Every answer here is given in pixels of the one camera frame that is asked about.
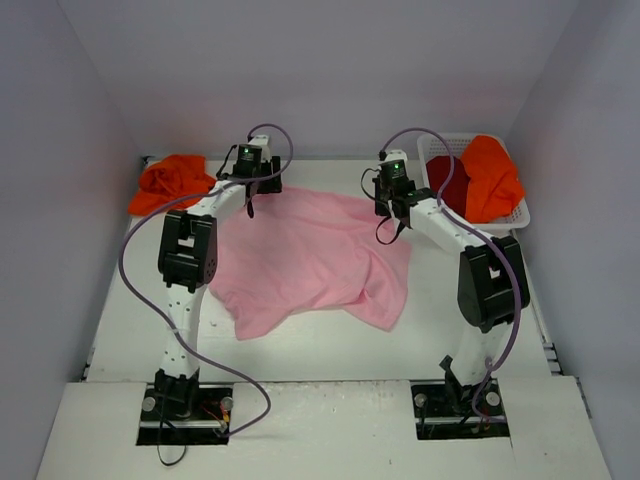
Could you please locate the pink t shirt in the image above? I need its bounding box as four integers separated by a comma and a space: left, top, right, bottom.
209, 187, 412, 340

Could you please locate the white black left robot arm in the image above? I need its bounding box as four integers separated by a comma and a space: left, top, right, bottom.
154, 135, 282, 420

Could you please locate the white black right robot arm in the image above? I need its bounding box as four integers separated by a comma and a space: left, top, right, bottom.
366, 156, 530, 421

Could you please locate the dark red t shirt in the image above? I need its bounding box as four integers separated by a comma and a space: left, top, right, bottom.
426, 155, 470, 217

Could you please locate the orange t shirt on table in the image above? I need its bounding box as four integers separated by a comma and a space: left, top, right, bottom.
128, 154, 216, 216

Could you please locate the orange t shirt in basket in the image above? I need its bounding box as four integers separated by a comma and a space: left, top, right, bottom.
460, 135, 525, 224

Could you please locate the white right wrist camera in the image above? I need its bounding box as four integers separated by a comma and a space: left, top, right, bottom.
378, 149, 408, 164

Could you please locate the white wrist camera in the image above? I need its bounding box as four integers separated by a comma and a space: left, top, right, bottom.
247, 134, 272, 161
378, 149, 408, 164

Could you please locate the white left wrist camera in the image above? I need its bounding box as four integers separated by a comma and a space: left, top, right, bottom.
247, 134, 272, 161

